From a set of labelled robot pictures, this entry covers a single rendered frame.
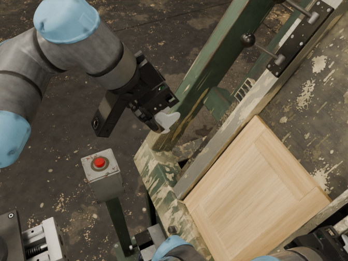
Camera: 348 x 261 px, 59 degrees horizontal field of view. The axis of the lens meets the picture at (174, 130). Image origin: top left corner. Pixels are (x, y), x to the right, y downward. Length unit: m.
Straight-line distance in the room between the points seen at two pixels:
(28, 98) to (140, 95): 0.21
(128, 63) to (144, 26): 3.15
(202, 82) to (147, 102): 0.54
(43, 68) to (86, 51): 0.07
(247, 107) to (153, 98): 0.41
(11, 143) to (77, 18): 0.18
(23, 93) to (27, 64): 0.05
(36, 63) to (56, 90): 2.50
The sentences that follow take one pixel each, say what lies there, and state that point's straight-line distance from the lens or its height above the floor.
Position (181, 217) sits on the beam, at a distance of 1.08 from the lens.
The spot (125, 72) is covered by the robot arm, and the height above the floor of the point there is 1.57.
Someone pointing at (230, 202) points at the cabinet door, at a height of 1.03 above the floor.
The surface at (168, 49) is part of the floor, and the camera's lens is 3.26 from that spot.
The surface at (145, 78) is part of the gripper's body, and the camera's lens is 0.54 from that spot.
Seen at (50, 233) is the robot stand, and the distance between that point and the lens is 1.02.
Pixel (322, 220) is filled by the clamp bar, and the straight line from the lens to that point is 0.76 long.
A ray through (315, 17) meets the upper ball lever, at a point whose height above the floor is 1.50.
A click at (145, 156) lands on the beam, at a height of 0.87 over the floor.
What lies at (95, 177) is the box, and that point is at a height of 0.93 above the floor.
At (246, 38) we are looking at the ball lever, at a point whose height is 1.45.
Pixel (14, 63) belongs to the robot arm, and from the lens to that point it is 0.48.
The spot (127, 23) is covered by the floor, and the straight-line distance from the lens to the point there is 3.72.
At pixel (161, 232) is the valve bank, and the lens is 1.23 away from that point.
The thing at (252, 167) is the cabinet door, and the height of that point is 1.14.
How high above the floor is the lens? 1.88
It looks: 50 degrees down
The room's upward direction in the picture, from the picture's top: straight up
